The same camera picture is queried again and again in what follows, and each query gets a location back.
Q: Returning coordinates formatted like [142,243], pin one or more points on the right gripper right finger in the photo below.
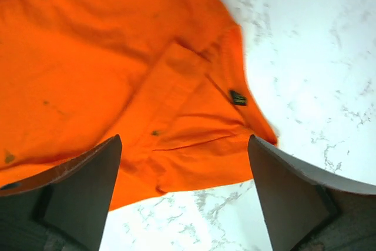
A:
[308,208]

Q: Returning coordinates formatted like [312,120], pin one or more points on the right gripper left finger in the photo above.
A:
[62,208]

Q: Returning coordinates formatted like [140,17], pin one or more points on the orange t shirt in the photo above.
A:
[167,76]

